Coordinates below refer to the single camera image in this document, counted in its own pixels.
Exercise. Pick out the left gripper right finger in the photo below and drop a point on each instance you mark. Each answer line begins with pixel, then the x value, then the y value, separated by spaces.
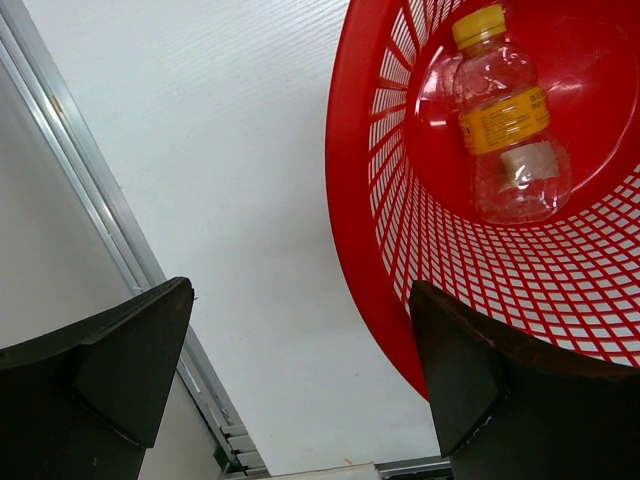
pixel 507 405

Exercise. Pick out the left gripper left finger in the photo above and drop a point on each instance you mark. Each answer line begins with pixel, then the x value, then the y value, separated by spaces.
pixel 86 401

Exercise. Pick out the clear bottle with yellow label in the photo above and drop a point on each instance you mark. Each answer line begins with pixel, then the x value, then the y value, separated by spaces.
pixel 487 123

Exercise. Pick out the red mesh plastic bin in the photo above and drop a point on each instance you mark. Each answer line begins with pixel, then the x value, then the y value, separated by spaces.
pixel 571 280

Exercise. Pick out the left aluminium frame rail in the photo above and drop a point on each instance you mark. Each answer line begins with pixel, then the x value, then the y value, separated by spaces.
pixel 49 101

